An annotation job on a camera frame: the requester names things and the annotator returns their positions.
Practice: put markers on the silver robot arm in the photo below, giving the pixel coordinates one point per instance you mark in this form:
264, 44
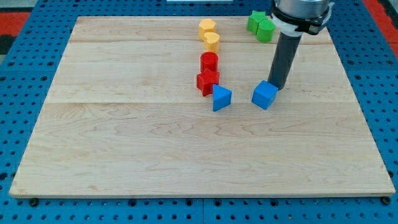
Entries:
296, 17

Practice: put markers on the blue triangle block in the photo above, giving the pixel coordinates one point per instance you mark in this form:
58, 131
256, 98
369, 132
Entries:
221, 97

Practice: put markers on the red star block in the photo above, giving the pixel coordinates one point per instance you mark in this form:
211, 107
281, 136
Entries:
206, 79

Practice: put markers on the red cylinder block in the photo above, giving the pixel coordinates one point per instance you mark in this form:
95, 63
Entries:
209, 60

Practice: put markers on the blue cube block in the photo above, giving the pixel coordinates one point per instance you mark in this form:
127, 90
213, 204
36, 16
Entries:
264, 94

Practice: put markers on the yellow heart block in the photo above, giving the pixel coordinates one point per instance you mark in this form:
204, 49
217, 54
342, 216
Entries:
212, 41

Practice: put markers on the light wooden board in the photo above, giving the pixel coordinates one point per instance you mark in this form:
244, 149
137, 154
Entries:
123, 118

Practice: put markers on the yellow hexagon block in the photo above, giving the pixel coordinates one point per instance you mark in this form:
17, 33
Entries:
206, 25

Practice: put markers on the green cylinder block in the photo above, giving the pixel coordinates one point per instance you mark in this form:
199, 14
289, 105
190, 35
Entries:
265, 31

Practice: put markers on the green star block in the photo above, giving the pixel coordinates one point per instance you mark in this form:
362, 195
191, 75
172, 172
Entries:
254, 19

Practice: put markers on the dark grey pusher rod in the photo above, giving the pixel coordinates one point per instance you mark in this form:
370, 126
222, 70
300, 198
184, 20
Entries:
283, 58

